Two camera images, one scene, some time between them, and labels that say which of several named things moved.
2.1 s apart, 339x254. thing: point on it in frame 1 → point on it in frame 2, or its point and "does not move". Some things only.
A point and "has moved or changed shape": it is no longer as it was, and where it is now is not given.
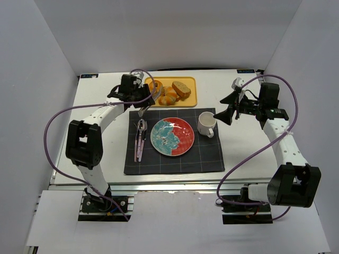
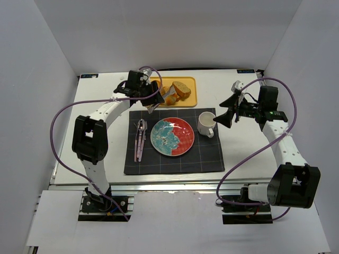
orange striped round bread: (168, 97) has moved or changed shape
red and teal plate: (172, 136) does not move
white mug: (206, 124) does not move
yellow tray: (191, 101) does not move
